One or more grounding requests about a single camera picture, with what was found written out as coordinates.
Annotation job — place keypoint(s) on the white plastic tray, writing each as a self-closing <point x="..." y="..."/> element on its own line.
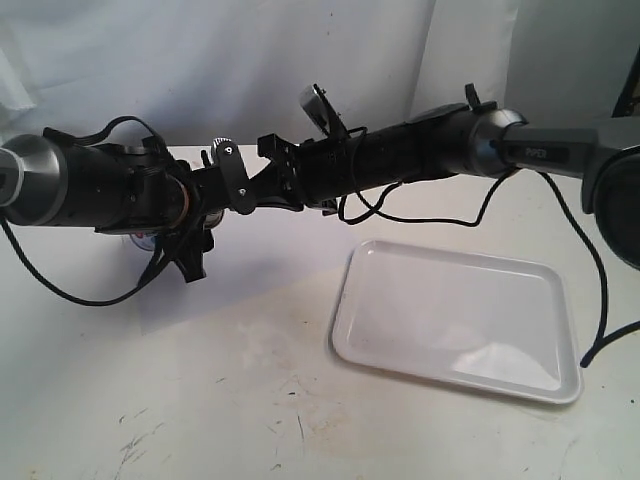
<point x="493" y="324"/>

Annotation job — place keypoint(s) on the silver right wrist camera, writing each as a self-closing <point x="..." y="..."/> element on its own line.
<point x="317" y="107"/>

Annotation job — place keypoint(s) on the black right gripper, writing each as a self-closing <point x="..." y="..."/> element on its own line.
<point x="277" y="186"/>

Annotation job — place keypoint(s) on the white paper sheet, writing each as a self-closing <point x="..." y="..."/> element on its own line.
<point x="253" y="255"/>

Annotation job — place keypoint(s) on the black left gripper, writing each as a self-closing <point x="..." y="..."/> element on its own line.
<point x="208" y="183"/>

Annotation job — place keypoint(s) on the black stand frame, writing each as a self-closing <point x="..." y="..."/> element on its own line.
<point x="627" y="103"/>

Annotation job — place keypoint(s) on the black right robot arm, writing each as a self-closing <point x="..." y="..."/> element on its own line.
<point x="485" y="141"/>

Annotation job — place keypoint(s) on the white spray paint can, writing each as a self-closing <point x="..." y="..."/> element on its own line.
<point x="147" y="242"/>

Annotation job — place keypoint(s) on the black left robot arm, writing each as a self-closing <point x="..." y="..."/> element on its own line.
<point x="57" y="180"/>

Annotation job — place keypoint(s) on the white backdrop curtain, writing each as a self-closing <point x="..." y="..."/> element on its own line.
<point x="194" y="70"/>

